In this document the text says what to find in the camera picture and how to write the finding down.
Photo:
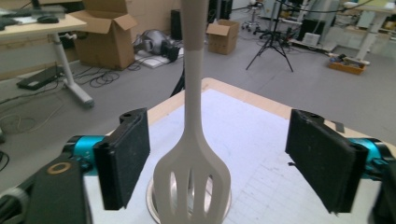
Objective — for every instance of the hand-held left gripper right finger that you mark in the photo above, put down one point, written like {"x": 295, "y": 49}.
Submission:
{"x": 323, "y": 161}

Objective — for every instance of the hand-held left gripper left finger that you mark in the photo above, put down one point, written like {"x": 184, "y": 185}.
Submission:
{"x": 124, "y": 155}

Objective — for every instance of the metal utensil stand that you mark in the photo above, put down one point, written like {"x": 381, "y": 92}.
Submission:
{"x": 150, "y": 205}

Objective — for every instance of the beige slotted spatula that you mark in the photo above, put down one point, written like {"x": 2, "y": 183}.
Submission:
{"x": 193, "y": 118}

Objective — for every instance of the black tape strip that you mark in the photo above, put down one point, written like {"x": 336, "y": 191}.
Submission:
{"x": 338, "y": 127}

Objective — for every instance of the white grid mat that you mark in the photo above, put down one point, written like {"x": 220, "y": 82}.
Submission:
{"x": 249, "y": 140}

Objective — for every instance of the white foam board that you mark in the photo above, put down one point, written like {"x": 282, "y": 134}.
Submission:
{"x": 149, "y": 62}

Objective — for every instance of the wooden crate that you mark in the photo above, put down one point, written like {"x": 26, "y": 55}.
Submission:
{"x": 345, "y": 67}

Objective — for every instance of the flat black case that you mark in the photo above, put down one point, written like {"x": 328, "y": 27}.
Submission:
{"x": 39, "y": 79}

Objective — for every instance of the large open cardboard box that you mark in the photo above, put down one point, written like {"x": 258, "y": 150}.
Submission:
{"x": 106, "y": 40}

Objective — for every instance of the grey rounded helmet-like device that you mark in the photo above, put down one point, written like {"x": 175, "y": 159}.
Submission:
{"x": 152, "y": 42}

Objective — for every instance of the white-legged wooden desk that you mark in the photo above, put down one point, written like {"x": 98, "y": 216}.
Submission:
{"x": 62, "y": 56}

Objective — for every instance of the black tripod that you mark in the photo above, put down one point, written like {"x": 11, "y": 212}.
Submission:
{"x": 271, "y": 43}

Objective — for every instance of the white desk with yellow top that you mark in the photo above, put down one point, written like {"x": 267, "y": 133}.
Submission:
{"x": 370, "y": 34}

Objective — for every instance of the small cardboard box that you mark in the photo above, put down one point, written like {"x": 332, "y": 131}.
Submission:
{"x": 222, "y": 37}

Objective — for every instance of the black computer mouse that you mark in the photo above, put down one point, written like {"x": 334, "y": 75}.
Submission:
{"x": 48, "y": 19}

